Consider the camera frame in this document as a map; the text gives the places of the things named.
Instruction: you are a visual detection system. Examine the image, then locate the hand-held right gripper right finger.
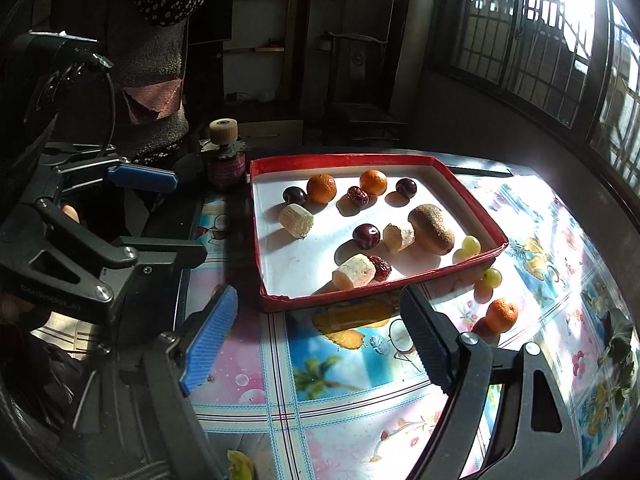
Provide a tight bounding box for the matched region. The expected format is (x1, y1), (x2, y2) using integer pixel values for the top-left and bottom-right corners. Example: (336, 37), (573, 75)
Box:
(399, 284), (583, 480)

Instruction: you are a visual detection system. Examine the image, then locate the pale banana chunk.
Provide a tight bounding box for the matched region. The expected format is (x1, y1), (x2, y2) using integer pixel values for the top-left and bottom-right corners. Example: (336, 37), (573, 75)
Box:
(278, 203), (315, 240)

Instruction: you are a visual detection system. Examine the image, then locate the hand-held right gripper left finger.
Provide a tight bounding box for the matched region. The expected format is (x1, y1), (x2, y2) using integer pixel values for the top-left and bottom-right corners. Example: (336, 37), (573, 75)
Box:
(70, 284), (240, 480)

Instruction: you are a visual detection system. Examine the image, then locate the pale sugarcane piece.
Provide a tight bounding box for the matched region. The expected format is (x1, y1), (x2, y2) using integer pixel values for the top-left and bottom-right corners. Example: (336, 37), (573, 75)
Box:
(382, 223), (416, 252)
(332, 254), (376, 291)

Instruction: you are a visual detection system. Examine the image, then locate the dark wooden chair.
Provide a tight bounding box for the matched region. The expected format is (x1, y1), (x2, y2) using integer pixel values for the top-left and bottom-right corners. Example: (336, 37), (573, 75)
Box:
(325, 30), (411, 146)

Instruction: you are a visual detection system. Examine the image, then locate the barred window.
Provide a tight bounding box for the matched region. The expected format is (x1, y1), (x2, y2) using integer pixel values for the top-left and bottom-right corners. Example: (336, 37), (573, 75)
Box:
(425, 0), (640, 161)

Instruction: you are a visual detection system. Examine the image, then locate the orange mandarin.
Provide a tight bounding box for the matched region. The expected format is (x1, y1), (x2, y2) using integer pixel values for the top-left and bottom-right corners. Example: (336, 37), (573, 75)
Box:
(485, 298), (520, 333)
(359, 170), (388, 197)
(306, 173), (337, 204)

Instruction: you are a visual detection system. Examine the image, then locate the red tray with white inside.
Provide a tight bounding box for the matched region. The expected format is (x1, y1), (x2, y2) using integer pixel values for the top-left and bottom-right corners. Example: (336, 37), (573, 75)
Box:
(248, 155), (510, 313)

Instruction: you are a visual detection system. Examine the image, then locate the person's grey fleece clothing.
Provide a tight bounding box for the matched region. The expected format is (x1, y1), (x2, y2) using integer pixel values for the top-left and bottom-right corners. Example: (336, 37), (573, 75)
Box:
(50, 0), (211, 161)

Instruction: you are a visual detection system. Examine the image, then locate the brown kiwi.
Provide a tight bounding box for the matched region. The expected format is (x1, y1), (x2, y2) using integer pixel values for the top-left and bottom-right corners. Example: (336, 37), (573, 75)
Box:
(407, 203), (456, 255)

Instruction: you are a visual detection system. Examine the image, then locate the bunch of green leaves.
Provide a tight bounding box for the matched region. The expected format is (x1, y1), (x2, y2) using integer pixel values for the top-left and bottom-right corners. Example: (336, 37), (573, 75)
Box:
(597, 307), (640, 411)

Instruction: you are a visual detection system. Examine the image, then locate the tall white cylinder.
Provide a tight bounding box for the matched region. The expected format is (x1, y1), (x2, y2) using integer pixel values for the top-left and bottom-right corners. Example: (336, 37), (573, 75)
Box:
(390, 0), (436, 126)

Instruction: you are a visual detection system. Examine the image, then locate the dark jar with wooden spool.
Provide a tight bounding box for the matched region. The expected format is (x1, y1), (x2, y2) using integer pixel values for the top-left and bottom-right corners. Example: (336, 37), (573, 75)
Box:
(200, 117), (248, 192)

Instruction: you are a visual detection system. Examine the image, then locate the fruit print tablecloth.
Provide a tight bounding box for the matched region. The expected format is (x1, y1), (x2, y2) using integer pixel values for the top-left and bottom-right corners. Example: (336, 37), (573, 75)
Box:
(185, 160), (640, 480)

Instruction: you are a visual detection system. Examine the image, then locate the black cable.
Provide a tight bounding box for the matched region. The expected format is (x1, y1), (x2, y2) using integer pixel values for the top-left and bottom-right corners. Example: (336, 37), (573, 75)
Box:
(92, 57), (121, 158)

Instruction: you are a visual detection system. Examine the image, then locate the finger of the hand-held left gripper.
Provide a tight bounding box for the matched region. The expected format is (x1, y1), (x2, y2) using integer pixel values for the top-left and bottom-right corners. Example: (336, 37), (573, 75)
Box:
(50, 157), (179, 193)
(0, 199), (208, 326)

